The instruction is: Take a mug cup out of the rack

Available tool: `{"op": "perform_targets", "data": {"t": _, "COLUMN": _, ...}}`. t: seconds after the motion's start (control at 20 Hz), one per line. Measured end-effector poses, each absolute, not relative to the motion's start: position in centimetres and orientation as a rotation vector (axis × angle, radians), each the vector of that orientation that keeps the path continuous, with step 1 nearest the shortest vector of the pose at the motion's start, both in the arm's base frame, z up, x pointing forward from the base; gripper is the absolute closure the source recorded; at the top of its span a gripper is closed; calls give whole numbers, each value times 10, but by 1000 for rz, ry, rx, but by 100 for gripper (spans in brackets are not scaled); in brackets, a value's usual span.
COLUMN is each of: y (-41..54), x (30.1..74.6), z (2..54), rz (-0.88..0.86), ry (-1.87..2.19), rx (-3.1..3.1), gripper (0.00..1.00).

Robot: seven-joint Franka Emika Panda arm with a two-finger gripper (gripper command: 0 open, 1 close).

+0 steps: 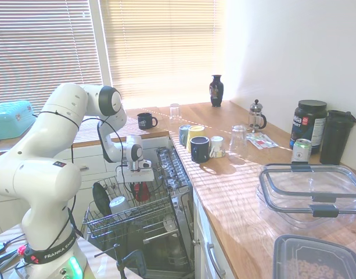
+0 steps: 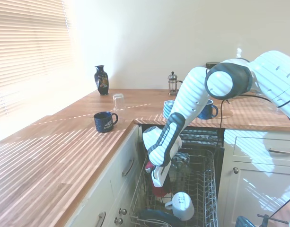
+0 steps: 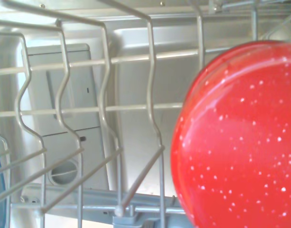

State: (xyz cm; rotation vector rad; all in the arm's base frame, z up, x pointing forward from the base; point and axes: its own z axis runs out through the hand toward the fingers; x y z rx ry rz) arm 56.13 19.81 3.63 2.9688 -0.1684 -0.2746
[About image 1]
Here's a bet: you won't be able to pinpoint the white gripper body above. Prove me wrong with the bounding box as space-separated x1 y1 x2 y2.
116 165 155 184

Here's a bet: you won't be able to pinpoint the red mug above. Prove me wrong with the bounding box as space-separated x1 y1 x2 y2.
134 181 151 203

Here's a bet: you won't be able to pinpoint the black printed mug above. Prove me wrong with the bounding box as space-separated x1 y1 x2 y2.
136 112 159 130

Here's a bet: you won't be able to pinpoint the grey blue mug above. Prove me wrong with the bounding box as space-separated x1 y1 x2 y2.
178 124 192 146

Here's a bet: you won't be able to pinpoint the navy mug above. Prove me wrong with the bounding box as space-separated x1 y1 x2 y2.
190 135 210 163

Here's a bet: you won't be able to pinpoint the yellow mug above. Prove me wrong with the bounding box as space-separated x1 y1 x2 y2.
186 125 207 153

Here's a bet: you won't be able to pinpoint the white printed mug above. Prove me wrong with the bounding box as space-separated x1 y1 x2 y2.
209 135 226 159

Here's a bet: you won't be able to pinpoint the black plate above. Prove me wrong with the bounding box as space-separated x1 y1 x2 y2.
92 182 112 217

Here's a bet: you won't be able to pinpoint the white bowl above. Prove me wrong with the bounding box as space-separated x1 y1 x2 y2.
162 214 178 233

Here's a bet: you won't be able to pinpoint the stainless dishwasher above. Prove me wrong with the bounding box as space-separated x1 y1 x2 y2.
87 185 196 278

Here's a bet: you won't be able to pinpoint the black clamp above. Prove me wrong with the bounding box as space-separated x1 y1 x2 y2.
94 243 148 279

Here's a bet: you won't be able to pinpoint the small clear glass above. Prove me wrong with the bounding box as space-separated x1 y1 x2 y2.
169 103 182 121

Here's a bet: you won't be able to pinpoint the large clear glass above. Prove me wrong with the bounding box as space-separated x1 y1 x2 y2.
229 124 248 155

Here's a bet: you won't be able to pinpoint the dark blue vase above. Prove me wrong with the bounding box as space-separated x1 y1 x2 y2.
209 74 225 108

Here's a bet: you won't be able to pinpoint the paper packets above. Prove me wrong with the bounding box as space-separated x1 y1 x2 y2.
246 133 279 149

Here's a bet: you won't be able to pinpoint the glass French press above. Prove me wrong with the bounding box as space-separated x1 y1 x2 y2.
249 99 267 134

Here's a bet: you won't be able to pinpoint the beige window blind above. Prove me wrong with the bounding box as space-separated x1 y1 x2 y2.
99 0 226 107

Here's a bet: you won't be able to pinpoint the teal box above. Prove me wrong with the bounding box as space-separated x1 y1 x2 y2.
0 100 36 140

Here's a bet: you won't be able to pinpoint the white window blind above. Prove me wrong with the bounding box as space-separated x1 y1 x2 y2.
0 0 105 107

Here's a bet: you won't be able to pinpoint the white drink can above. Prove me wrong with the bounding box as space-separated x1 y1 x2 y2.
291 138 312 164

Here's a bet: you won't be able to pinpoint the clear lidded food container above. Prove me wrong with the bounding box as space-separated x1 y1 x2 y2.
255 163 356 230

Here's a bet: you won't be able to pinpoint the black protein powder tub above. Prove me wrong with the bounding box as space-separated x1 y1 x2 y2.
289 99 328 155

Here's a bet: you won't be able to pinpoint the grey container with cereal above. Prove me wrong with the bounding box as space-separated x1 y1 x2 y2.
272 234 356 279

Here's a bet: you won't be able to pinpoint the black shaker bottle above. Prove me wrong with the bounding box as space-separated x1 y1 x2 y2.
319 109 356 166

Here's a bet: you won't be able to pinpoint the wire dish rack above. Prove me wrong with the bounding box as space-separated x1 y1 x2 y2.
82 162 180 245

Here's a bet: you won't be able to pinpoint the wire cutlery tray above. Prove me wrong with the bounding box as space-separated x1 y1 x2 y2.
156 146 193 194

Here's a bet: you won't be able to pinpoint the metal cabinet handle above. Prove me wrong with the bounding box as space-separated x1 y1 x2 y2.
206 241 226 279

